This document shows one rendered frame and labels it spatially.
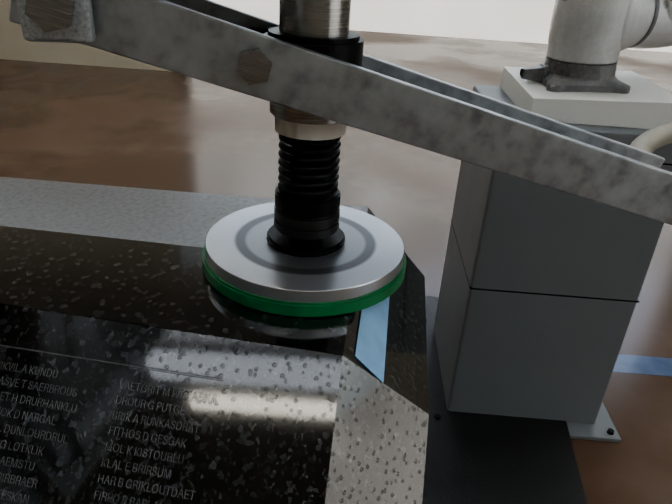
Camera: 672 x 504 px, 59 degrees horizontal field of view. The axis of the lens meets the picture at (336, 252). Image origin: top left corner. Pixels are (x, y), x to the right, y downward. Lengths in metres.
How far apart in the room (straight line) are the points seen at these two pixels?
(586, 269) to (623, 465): 0.52
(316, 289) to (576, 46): 1.02
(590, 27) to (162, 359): 1.15
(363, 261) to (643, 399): 1.46
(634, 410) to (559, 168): 1.36
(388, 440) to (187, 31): 0.38
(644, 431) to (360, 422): 1.39
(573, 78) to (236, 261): 1.03
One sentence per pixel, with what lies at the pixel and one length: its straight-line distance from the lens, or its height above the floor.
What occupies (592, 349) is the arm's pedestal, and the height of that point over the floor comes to 0.25.
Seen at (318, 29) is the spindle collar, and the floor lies 1.05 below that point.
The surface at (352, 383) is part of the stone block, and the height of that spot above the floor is 0.78.
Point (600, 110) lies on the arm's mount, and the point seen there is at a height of 0.83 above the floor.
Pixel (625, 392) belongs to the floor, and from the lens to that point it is 1.97.
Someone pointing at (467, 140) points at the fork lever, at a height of 0.96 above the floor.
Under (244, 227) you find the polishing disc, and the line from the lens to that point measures 0.67.
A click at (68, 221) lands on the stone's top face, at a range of 0.78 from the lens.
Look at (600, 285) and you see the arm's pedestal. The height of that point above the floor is 0.44.
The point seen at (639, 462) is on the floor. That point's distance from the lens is 1.76.
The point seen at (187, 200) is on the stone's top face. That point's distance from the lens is 0.81.
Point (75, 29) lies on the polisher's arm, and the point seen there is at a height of 1.05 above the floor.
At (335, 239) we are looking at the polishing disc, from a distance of 0.63.
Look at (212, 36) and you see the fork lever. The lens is 0.52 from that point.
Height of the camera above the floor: 1.12
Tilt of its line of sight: 28 degrees down
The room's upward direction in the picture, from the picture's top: 4 degrees clockwise
